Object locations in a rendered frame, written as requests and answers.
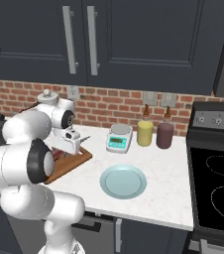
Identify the red meat piece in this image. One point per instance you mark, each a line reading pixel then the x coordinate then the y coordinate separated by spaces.
pixel 57 154

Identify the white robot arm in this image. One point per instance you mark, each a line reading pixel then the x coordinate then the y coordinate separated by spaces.
pixel 21 165

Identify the black stove with hob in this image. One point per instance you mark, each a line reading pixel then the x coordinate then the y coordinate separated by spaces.
pixel 213 172

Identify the dark red sauce bottle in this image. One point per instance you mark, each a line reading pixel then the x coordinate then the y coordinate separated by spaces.
pixel 165 134

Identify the brown wooden cutting board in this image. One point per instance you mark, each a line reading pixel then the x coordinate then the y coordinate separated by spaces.
pixel 71 162

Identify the white kitchen scale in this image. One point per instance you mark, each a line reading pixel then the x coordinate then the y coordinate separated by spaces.
pixel 119 139

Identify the grey knife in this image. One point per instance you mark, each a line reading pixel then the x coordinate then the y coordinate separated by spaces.
pixel 85 138

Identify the dark cupboard door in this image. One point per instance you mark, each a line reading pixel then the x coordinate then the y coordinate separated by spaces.
pixel 28 36
pixel 153 239
pixel 157 39

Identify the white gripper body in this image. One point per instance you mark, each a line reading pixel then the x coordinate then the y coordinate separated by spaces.
pixel 65 146

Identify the dark lower cupboard door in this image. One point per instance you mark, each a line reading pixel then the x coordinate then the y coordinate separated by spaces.
pixel 153 239

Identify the yellow sauce bottle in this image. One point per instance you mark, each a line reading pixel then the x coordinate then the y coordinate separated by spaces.
pixel 145 132

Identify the dark drawer front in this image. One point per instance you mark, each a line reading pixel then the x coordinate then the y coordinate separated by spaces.
pixel 95 239

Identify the grey wall socket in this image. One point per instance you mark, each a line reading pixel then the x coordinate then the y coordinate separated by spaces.
pixel 72 92
pixel 168 99
pixel 149 98

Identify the light blue plate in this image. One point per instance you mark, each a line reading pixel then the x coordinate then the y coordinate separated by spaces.
pixel 123 181

